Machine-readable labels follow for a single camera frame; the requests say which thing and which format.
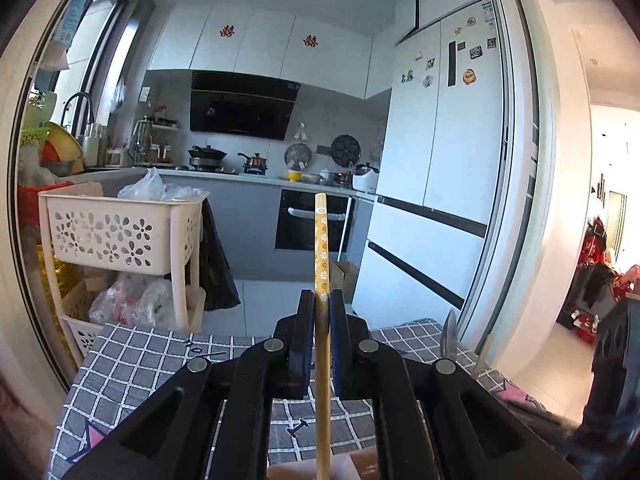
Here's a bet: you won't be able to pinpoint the yellow patterned wooden chopstick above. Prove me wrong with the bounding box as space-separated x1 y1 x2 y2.
314 193 331 480

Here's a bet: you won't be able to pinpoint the black built-in oven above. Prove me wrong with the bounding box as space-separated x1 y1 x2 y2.
274 190 352 254

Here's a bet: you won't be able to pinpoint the white rice cooker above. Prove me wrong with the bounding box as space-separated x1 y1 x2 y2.
352 162 380 194

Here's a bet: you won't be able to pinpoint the white refrigerator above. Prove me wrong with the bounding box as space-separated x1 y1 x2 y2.
352 0 503 328

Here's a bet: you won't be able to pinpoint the beige plastic storage rack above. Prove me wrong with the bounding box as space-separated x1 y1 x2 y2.
38 182 206 364

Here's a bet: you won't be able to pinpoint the white upper kitchen cabinets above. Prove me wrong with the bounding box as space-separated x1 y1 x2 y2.
148 4 372 99

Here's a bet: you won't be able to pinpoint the steel spoon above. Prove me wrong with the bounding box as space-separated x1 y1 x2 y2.
440 309 458 362

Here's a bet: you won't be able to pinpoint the grey checked tablecloth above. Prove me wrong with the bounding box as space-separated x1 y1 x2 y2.
48 317 557 480

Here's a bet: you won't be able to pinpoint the black range hood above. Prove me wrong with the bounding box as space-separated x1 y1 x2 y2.
189 70 300 141

